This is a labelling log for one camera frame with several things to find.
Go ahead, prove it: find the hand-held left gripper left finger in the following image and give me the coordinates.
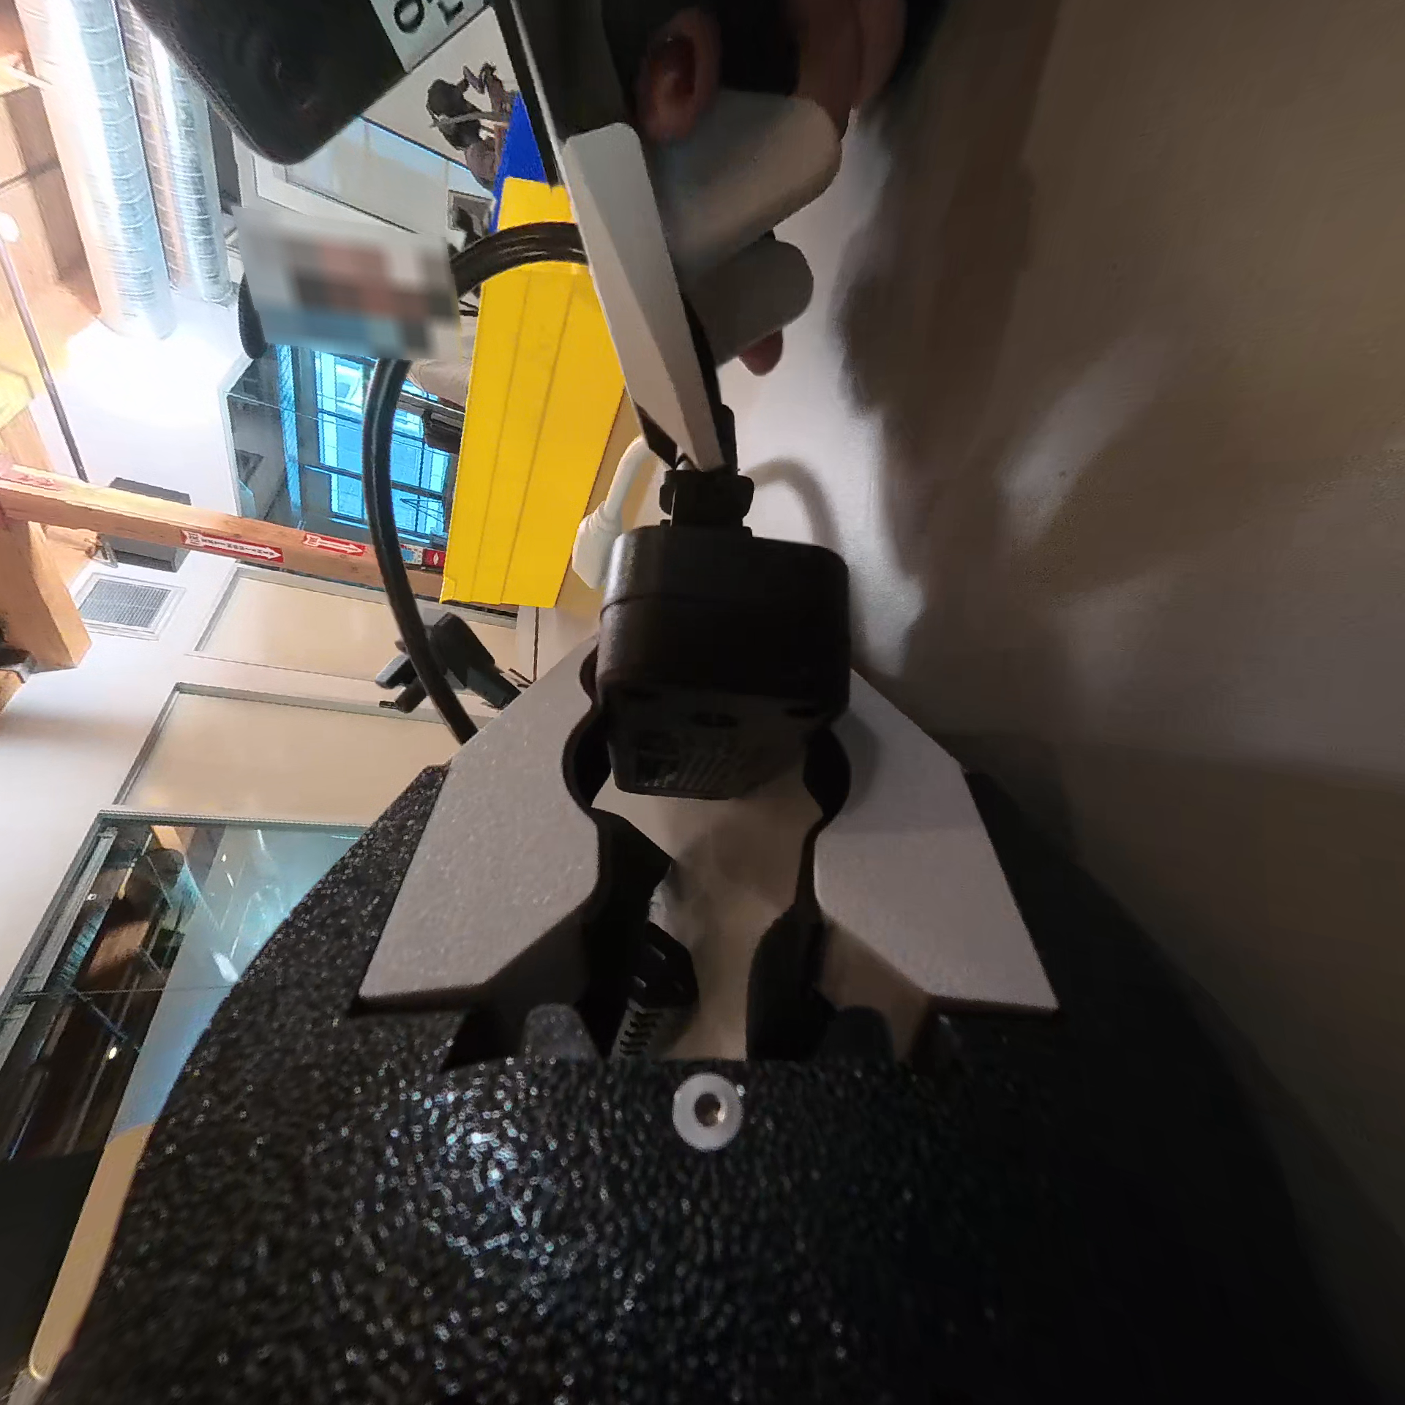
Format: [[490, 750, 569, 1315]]
[[356, 646, 620, 1012]]

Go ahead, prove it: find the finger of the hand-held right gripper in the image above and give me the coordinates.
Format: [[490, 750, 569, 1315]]
[[554, 123, 737, 474]]

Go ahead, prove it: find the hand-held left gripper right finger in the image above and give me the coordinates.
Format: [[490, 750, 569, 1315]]
[[801, 670, 1060, 1017]]

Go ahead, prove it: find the thick black power cable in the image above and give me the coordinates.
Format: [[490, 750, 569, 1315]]
[[364, 220, 756, 743]]

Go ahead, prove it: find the black power adapter block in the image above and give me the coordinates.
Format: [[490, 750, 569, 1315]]
[[595, 527, 855, 800]]

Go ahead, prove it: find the person's right hand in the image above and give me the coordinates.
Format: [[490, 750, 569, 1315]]
[[637, 0, 948, 377]]

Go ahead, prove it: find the blue plastic bin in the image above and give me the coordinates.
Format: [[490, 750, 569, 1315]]
[[492, 94, 550, 191]]

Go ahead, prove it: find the yellow plastic bin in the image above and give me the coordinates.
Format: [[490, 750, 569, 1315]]
[[438, 181, 644, 611]]

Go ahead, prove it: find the large window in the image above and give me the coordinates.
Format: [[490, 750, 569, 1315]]
[[224, 340, 463, 551]]

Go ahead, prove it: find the silver ventilation duct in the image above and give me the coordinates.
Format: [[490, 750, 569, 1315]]
[[60, 0, 237, 342]]

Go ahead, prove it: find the white power cable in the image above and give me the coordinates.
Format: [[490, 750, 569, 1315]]
[[574, 437, 826, 599]]

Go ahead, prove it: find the wall air vent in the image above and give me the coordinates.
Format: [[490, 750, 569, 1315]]
[[70, 569, 186, 641]]

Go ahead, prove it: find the wooden post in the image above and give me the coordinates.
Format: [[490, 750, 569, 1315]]
[[0, 462, 451, 671]]

